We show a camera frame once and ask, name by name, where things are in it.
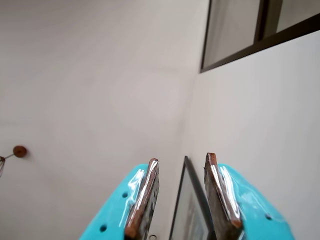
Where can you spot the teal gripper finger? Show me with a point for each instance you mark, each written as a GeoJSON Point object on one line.
{"type": "Point", "coordinates": [117, 212]}
{"type": "Point", "coordinates": [250, 212]}

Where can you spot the dark framed interior window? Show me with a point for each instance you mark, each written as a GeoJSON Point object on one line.
{"type": "Point", "coordinates": [260, 40]}

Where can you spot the wooden mount wall lamp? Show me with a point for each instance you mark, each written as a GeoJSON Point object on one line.
{"type": "Point", "coordinates": [20, 151]}

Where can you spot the black framed wall picture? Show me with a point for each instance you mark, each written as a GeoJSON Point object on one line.
{"type": "Point", "coordinates": [192, 200]}

